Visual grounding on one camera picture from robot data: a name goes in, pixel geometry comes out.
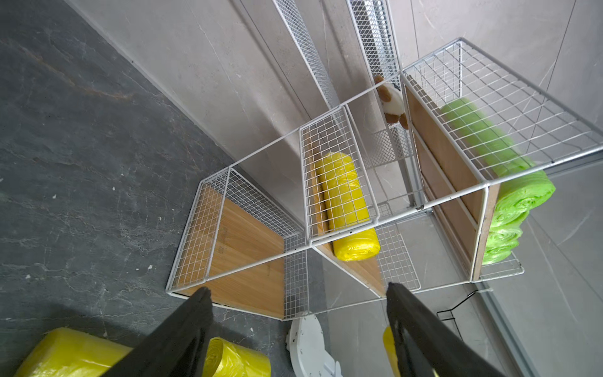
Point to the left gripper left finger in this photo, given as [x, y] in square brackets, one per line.
[178, 347]

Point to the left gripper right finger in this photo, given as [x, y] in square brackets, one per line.
[424, 345]

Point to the yellow roll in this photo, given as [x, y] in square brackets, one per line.
[389, 346]
[346, 207]

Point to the yellow roll diagonal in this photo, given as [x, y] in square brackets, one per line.
[67, 352]

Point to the green roll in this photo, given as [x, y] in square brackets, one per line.
[495, 152]
[491, 245]
[508, 232]
[498, 253]

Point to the yellow roll middle horizontal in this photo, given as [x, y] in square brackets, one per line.
[225, 358]

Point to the white round paddle object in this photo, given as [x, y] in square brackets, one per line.
[306, 346]

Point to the small brown white plush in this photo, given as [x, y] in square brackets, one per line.
[392, 102]

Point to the white wire three-tier shelf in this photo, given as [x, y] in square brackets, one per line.
[420, 180]

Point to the white wire wall basket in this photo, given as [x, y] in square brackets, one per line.
[344, 44]

